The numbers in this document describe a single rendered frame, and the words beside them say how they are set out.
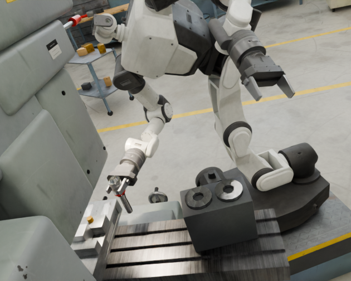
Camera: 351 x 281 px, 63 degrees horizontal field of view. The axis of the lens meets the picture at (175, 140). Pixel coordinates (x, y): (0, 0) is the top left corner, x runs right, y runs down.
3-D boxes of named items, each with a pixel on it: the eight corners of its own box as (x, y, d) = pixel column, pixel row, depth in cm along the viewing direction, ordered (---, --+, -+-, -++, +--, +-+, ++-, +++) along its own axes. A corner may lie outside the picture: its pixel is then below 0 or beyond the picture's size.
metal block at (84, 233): (79, 235, 109) (72, 225, 105) (93, 233, 108) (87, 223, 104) (74, 247, 105) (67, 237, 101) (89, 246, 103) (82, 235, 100)
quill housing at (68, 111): (57, 164, 97) (1, 77, 80) (113, 154, 93) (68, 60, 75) (29, 207, 82) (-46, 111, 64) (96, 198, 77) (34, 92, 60)
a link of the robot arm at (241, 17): (237, 50, 84) (242, 27, 93) (250, 23, 77) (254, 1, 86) (216, 42, 84) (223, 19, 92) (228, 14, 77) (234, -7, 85)
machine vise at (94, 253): (91, 213, 128) (81, 195, 122) (122, 209, 125) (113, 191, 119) (61, 291, 100) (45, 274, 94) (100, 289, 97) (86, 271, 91)
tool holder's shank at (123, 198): (124, 193, 108) (134, 212, 115) (123, 188, 111) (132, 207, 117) (116, 196, 108) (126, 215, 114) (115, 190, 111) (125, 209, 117)
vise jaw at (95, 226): (75, 224, 115) (71, 218, 113) (110, 220, 112) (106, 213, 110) (69, 237, 110) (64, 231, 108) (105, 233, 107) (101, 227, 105)
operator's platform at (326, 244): (293, 193, 226) (292, 154, 204) (359, 268, 169) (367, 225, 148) (200, 227, 222) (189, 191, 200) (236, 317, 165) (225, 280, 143)
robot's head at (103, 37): (119, 30, 109) (96, 24, 106) (124, 18, 100) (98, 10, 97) (117, 47, 109) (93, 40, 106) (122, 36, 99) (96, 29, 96)
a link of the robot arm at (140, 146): (142, 155, 115) (153, 137, 123) (118, 149, 117) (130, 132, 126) (144, 174, 122) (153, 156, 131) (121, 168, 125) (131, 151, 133)
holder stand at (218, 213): (191, 225, 109) (178, 188, 98) (248, 211, 107) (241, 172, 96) (195, 252, 99) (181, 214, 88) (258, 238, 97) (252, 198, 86)
